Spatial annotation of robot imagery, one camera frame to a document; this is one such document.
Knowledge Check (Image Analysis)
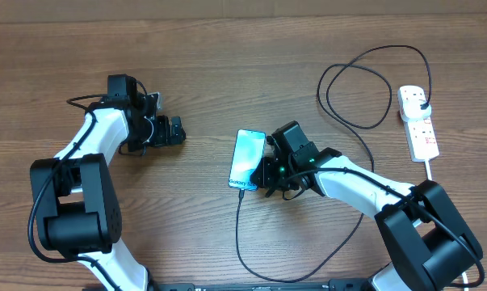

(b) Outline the Samsung Galaxy smartphone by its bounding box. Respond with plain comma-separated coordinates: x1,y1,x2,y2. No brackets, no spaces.
228,129,266,191

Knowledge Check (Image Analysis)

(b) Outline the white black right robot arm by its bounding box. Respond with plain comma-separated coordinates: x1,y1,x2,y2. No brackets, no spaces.
246,121,485,290

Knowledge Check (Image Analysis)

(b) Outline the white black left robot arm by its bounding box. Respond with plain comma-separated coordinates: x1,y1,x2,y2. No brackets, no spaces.
27,74,187,290

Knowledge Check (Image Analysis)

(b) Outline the white charger plug adapter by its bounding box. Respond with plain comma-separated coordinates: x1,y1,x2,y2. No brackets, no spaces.
400,99,432,122

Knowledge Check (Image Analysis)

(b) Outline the white power strip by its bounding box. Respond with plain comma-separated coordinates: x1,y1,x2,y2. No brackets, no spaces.
397,85,439,162

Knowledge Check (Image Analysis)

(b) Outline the cardboard backdrop panel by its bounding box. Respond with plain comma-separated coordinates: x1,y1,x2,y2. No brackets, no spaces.
0,0,487,23

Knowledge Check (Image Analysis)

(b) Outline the black mounting rail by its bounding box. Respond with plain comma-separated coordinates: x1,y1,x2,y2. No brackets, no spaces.
153,278,374,291

